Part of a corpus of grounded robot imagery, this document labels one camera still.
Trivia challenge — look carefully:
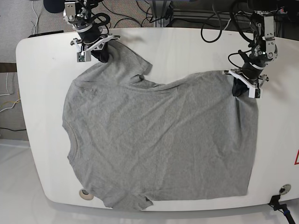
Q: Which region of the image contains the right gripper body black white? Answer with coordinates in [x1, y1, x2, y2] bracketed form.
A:
[70, 30, 120, 63]

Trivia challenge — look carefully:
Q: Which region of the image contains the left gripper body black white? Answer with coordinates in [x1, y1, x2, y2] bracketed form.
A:
[223, 62, 269, 98]

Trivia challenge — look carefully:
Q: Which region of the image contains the grey t-shirt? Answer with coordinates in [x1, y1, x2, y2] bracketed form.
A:
[62, 41, 258, 210]

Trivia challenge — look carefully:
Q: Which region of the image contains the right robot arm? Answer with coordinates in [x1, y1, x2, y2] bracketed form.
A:
[64, 0, 120, 63]

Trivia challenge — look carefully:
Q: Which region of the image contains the dark blue round object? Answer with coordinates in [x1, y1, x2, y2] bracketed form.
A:
[43, 0, 64, 14]

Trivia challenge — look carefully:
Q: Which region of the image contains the red warning sticker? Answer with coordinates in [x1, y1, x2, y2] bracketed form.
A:
[294, 150, 299, 165]

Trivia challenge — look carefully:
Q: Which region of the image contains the silver table grommet right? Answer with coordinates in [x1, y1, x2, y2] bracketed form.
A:
[279, 184, 291, 195]

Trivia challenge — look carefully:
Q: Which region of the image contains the beige table grommet left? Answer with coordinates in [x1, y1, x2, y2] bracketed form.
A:
[79, 189, 94, 201]

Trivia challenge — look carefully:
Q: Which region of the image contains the white cable on floor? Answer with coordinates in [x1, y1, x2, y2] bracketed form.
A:
[29, 0, 39, 35]

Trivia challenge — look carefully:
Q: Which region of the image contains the aluminium frame leg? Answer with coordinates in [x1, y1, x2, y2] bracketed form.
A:
[149, 0, 172, 28]

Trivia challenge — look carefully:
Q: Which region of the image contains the black clamp with cable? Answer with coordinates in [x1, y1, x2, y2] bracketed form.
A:
[268, 195, 296, 224]

